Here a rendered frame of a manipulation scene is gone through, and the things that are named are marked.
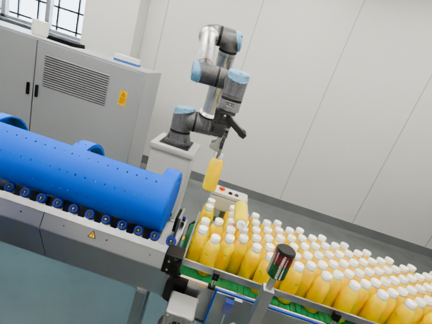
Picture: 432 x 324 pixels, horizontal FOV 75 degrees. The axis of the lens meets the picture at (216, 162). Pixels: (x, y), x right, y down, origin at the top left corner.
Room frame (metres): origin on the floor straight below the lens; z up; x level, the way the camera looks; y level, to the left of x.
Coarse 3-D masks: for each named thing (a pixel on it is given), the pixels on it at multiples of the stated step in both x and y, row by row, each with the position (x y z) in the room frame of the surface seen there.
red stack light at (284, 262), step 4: (276, 252) 0.76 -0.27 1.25; (272, 256) 0.78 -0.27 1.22; (276, 256) 0.76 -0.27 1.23; (280, 256) 0.75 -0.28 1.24; (284, 256) 0.75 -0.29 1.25; (276, 260) 0.75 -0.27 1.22; (280, 260) 0.75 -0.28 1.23; (284, 260) 0.74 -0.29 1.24; (288, 260) 0.74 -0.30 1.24; (292, 260) 0.75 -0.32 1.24; (276, 264) 0.75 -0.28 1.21; (280, 264) 0.75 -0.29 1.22; (284, 264) 0.74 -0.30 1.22; (288, 264) 0.75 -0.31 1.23; (284, 268) 0.74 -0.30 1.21; (288, 268) 0.75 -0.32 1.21
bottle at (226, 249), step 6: (222, 240) 1.03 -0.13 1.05; (222, 246) 1.01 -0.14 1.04; (228, 246) 1.00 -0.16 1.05; (222, 252) 1.00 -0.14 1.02; (228, 252) 1.00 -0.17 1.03; (222, 258) 0.99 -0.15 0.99; (228, 258) 1.00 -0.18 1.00; (216, 264) 1.00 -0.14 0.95; (222, 264) 0.99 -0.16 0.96; (222, 270) 1.00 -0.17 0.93
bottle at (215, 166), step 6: (210, 162) 1.20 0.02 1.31; (216, 162) 1.19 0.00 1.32; (222, 162) 1.21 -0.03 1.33; (210, 168) 1.19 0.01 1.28; (216, 168) 1.19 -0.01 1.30; (210, 174) 1.19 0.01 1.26; (216, 174) 1.19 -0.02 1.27; (204, 180) 1.20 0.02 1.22; (210, 180) 1.19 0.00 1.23; (216, 180) 1.19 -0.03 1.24; (204, 186) 1.19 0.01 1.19; (210, 186) 1.19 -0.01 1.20; (216, 186) 1.21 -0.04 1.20
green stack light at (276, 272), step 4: (272, 260) 0.77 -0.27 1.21; (268, 264) 0.78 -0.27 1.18; (272, 264) 0.76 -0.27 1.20; (268, 268) 0.77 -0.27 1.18; (272, 268) 0.76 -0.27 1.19; (276, 268) 0.75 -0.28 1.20; (280, 268) 0.74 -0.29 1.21; (268, 272) 0.76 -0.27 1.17; (272, 272) 0.75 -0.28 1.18; (276, 272) 0.75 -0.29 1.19; (280, 272) 0.74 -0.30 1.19; (284, 272) 0.75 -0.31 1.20; (272, 276) 0.75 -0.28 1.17; (276, 276) 0.74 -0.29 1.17; (280, 276) 0.74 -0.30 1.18; (284, 276) 0.75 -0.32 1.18; (280, 280) 0.75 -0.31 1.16
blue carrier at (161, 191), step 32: (0, 128) 1.07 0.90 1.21; (0, 160) 1.01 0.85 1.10; (32, 160) 1.02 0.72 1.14; (64, 160) 1.03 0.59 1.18; (96, 160) 1.06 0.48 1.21; (64, 192) 1.01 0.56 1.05; (96, 192) 1.00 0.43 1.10; (128, 192) 1.01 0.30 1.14; (160, 192) 1.03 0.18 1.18; (160, 224) 1.01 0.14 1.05
